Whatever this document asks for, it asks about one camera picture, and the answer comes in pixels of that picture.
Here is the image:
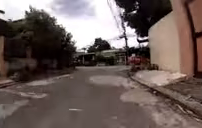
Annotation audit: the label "low building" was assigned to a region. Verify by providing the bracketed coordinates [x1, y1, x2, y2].
[74, 49, 127, 67]

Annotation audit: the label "distant tree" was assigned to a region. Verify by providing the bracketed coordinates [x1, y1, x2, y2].
[86, 37, 113, 54]

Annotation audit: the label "utility pole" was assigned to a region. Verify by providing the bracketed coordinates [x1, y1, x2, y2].
[119, 13, 130, 66]

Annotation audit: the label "red vehicle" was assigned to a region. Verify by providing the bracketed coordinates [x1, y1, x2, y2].
[128, 55, 151, 67]

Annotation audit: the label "grey asphalt road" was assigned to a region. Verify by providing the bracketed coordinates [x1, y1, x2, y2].
[0, 65, 202, 128]

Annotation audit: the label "dense green trees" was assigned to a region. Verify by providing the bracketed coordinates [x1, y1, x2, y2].
[4, 5, 77, 72]

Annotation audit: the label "large dark tree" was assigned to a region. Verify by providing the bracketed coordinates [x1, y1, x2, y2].
[114, 0, 173, 44]

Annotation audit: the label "concrete pavement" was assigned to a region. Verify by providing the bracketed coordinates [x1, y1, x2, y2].
[128, 69, 202, 125]

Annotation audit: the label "overhead wires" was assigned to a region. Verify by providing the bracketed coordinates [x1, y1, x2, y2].
[106, 0, 137, 42]

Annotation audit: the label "beige wall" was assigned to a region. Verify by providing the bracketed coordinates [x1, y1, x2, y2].
[147, 11, 183, 74]

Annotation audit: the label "brown gate with dark frame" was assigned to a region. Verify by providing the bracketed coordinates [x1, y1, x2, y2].
[170, 0, 202, 80]

